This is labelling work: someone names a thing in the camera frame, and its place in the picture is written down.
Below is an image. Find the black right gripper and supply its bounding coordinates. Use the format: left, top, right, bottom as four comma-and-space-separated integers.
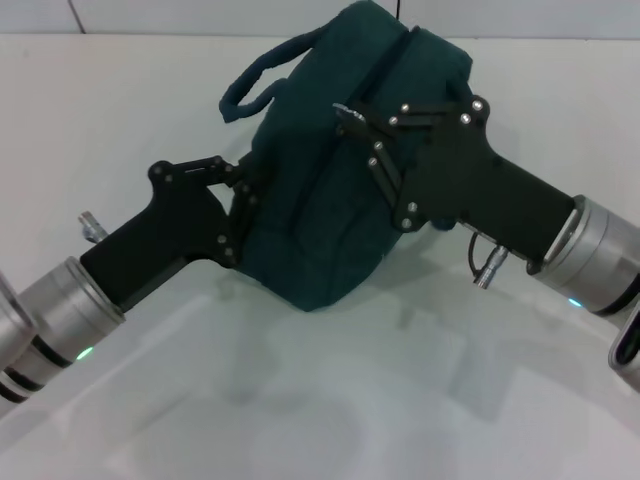
333, 94, 574, 264

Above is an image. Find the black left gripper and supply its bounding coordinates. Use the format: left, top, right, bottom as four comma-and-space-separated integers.
79, 155, 261, 309

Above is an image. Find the dark teal insulated bag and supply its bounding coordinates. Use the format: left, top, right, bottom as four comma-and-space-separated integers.
218, 2, 474, 314

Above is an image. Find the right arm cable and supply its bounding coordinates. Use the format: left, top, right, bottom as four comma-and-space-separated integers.
467, 230, 511, 289

